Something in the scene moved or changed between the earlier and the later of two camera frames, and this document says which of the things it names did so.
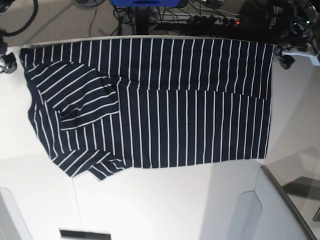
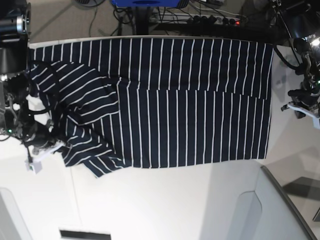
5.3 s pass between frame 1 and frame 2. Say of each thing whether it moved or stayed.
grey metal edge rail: stayed
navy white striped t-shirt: stayed
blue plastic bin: stayed
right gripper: moved
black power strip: stayed
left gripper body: moved
